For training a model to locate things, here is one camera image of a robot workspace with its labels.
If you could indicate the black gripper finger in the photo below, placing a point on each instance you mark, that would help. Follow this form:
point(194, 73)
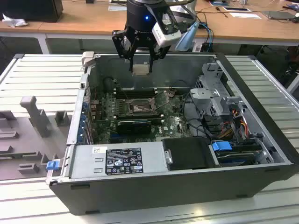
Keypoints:
point(120, 43)
point(158, 52)

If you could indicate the silver square CPU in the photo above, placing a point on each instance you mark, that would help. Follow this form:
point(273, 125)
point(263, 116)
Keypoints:
point(140, 69)

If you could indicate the thin metal locking lever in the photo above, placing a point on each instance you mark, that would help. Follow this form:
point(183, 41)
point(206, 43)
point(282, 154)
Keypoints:
point(125, 96)

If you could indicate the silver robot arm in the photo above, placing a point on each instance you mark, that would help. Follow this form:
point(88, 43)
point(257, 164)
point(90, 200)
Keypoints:
point(187, 39)

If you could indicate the black RAM slot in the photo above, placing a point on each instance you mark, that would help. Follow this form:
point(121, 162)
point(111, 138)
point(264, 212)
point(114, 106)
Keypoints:
point(137, 115)
point(140, 89)
point(140, 93)
point(140, 112)

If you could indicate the CPU socket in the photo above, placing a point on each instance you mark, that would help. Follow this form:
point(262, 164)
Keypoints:
point(137, 105)

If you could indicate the white paper sheet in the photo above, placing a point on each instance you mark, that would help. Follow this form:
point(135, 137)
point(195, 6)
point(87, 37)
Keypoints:
point(245, 15)
point(116, 7)

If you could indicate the grey case latch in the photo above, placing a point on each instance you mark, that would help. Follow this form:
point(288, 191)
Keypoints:
point(88, 57)

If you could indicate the white power adapter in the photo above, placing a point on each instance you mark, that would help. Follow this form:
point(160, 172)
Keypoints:
point(197, 47)

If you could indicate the wooden desk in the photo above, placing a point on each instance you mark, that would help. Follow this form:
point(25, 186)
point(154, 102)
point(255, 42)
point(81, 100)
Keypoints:
point(77, 23)

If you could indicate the green motherboard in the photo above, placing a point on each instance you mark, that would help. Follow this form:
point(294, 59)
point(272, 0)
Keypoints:
point(172, 112)

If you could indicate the silver drive cage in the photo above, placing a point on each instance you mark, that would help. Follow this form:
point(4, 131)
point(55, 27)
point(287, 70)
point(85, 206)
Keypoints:
point(205, 95)

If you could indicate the blue card clip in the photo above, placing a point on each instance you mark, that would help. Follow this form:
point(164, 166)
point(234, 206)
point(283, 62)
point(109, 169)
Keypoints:
point(81, 130)
point(82, 120)
point(84, 107)
point(80, 139)

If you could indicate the blue book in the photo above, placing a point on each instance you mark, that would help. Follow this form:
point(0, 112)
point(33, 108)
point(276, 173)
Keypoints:
point(217, 2)

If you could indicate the black graphics card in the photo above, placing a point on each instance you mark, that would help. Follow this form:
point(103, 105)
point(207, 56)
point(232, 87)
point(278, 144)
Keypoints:
point(134, 127)

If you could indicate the white flat phone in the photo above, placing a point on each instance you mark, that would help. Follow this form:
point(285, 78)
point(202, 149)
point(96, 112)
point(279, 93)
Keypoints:
point(236, 9)

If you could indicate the black computer tower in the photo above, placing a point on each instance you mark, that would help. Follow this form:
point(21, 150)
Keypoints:
point(30, 10)

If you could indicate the crumpled white paper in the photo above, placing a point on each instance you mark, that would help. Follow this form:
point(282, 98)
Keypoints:
point(14, 22)

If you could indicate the blue disk carrier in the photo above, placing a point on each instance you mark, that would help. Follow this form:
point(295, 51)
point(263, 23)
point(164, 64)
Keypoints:
point(220, 146)

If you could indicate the dark grey tablet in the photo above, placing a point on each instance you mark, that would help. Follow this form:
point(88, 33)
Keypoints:
point(278, 15)

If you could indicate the silver power supply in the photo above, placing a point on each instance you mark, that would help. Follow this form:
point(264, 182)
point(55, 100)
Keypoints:
point(84, 163)

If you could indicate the hard disk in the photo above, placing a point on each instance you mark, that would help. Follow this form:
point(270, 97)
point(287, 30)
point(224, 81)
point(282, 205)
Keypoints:
point(233, 159)

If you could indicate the grey parts rack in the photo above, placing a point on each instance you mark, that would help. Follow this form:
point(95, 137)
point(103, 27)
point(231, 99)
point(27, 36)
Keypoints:
point(25, 137)

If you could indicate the blue case latch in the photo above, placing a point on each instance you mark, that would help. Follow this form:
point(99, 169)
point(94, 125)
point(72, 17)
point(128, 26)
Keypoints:
point(52, 165)

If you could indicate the dark grey PC case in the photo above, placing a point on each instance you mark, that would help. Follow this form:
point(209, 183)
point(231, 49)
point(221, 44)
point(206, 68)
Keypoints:
point(140, 196)

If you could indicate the silver disk bay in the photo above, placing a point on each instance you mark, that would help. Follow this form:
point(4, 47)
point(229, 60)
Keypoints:
point(266, 155)

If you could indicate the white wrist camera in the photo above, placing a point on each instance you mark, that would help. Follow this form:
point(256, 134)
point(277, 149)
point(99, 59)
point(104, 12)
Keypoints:
point(161, 35)

